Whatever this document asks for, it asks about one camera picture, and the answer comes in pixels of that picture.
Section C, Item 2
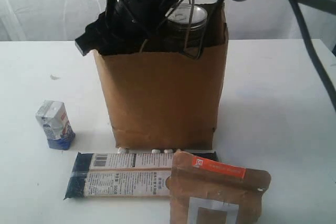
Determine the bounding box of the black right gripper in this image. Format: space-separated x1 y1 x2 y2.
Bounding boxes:
75 0 177 56

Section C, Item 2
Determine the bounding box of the dark grain can silver lid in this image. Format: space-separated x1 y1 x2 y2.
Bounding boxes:
165 4 208 49

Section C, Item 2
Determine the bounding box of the white blue milk carton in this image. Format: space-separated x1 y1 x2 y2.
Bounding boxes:
35 100 76 151

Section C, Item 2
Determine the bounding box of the brown kraft stand-up pouch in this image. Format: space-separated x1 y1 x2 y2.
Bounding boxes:
169 151 271 223

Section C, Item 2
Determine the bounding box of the brown paper bag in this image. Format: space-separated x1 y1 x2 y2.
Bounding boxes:
93 4 228 150

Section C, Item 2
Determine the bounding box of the white backdrop curtain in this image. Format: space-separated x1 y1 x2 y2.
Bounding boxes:
0 0 336 42

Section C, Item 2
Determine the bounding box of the black rice vacuum pack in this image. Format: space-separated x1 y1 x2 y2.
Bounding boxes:
62 151 218 200

